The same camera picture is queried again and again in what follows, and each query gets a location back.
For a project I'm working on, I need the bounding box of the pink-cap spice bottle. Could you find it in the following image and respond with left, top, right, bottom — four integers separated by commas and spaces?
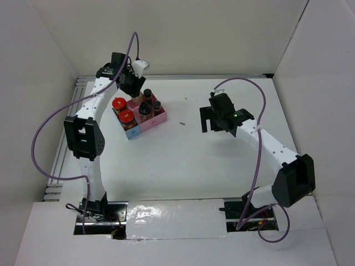
131, 93, 144, 106

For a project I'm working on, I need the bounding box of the small black-cap spice bottle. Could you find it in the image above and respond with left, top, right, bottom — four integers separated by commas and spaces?
143, 89, 153, 105

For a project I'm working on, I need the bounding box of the red-cap jar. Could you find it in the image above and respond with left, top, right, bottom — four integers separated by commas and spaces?
119, 109, 137, 131
112, 97, 128, 115

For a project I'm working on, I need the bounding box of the black-cap spice bottle front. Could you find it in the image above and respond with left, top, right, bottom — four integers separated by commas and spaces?
139, 102, 152, 123

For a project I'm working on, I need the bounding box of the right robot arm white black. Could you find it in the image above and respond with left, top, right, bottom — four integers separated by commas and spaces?
200, 93, 316, 217

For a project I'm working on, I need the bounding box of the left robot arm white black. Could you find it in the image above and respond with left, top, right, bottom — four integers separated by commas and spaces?
64, 53, 149, 221

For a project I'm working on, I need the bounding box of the pink drawer box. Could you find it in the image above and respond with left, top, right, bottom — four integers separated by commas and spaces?
127, 93, 168, 133

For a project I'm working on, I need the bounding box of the blue drawer box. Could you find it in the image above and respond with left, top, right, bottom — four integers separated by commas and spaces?
112, 108, 141, 140

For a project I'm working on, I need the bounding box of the white taped front cover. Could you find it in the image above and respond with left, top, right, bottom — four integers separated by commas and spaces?
126, 199, 228, 240

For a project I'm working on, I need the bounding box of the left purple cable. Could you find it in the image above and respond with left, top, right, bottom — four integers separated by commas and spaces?
31, 31, 139, 235

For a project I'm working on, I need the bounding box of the purple cable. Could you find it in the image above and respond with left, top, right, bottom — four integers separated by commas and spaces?
31, 31, 139, 235
213, 78, 291, 243

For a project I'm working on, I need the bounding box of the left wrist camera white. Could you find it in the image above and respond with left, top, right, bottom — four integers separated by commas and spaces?
131, 59, 150, 78

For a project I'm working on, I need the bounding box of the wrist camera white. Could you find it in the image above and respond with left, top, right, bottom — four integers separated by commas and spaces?
210, 89, 225, 97
131, 59, 150, 78

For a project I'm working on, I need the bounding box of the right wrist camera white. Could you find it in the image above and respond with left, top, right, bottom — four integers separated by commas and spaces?
210, 89, 225, 97

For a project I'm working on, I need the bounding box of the aluminium rail back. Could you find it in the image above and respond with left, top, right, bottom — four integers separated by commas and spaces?
76, 73, 273, 81

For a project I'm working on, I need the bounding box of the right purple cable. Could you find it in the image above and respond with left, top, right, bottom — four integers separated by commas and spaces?
213, 78, 291, 243

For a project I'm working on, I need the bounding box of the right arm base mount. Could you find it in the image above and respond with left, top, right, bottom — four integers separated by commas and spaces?
219, 191, 279, 232

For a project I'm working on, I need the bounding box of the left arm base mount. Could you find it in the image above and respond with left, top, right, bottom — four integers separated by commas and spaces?
65, 202, 128, 240

